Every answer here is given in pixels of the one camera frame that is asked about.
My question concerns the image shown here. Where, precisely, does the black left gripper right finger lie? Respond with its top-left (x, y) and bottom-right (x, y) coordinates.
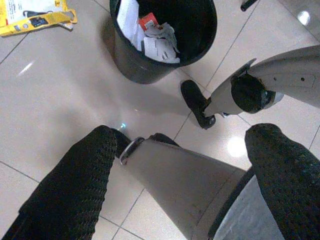
top-left (244, 123), bottom-right (320, 240)

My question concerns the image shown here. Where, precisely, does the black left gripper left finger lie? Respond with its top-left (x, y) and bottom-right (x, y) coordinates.
top-left (0, 124), bottom-right (119, 240)

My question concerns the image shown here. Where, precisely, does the black round rubbish bin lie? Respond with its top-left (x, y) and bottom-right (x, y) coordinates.
top-left (109, 0), bottom-right (218, 85)

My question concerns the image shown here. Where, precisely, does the robot left leg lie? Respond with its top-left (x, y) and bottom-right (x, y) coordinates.
top-left (112, 127), bottom-right (286, 240)

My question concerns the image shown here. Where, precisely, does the white printed paper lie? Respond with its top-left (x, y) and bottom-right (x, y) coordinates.
top-left (142, 36), bottom-right (181, 65)

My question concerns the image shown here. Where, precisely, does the yellow flat package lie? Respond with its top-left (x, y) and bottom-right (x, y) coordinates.
top-left (0, 0), bottom-right (79, 38)

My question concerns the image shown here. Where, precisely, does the white paper sheet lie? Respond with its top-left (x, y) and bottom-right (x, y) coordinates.
top-left (116, 0), bottom-right (146, 52)

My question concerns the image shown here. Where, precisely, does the crumpled white paper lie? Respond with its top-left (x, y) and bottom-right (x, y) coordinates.
top-left (144, 21), bottom-right (181, 55)

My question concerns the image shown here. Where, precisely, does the black metal furniture leg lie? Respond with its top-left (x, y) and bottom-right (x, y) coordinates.
top-left (240, 0), bottom-right (259, 12)

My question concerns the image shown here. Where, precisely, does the red carton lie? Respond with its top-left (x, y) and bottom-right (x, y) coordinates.
top-left (137, 12), bottom-right (160, 33)

